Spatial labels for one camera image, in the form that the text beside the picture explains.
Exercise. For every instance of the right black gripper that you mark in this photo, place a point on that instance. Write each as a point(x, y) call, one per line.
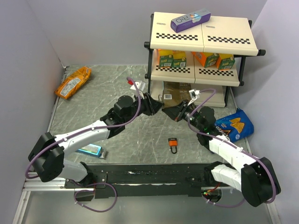
point(177, 113)

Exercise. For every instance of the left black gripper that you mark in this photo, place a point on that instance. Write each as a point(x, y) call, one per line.
point(152, 106)

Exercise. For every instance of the brass padlock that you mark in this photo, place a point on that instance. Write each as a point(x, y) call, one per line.
point(160, 99)

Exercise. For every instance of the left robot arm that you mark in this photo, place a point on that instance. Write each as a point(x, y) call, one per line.
point(48, 156)

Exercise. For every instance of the brown coffee bag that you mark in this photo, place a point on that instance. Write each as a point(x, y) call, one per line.
point(174, 93)

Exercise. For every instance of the orange black padlock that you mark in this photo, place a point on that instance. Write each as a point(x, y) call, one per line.
point(173, 143)

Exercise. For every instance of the green yellow carton left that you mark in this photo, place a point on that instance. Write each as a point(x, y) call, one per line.
point(165, 58)

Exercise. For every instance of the green yellow carton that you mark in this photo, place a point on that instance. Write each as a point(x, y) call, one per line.
point(165, 58)
point(179, 59)

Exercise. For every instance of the orange green carton tilted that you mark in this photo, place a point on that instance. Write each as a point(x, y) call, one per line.
point(206, 59)

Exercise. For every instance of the blue Doritos chip bag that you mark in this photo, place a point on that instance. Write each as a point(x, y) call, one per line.
point(236, 126)

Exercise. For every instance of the beige three-tier shelf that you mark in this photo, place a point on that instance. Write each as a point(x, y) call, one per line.
point(222, 35)

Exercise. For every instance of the blue snack bar packet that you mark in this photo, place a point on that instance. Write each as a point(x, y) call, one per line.
point(94, 151)

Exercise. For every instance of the green orange carton right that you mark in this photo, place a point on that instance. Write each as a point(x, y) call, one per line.
point(225, 61)

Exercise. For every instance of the orange snack bag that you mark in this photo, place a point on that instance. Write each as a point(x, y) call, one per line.
point(73, 82)

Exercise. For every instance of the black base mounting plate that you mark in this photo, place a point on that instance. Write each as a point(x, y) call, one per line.
point(150, 179)

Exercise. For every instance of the purple rectangular box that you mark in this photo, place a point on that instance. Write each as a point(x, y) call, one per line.
point(190, 20)

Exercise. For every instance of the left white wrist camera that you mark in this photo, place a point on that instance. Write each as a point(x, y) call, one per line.
point(140, 87)

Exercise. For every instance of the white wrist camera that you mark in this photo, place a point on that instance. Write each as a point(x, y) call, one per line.
point(194, 94)
point(140, 87)

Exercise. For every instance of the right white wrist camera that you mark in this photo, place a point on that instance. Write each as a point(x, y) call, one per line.
point(194, 94)

